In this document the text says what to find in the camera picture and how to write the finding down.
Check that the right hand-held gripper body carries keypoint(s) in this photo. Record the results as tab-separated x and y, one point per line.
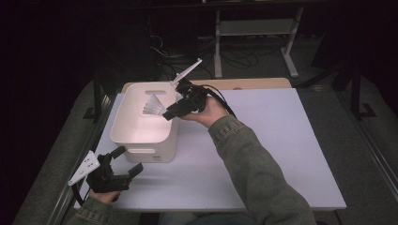
192	95

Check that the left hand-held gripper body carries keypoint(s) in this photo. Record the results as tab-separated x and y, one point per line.
104	178

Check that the white plastic storage bin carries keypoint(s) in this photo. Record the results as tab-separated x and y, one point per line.
140	131

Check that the person's left hand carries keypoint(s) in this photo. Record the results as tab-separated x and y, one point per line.
104	197

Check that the person's right hand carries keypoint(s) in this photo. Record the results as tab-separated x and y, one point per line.
212	112

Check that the black metal stand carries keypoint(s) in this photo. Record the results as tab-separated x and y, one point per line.
356	93
97	100

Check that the wooden board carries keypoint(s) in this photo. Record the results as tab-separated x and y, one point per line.
250	83

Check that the aluminium rail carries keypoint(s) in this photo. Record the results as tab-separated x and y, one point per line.
78	168
372	153

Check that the white metal stand frame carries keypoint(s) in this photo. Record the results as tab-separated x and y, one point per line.
256	28

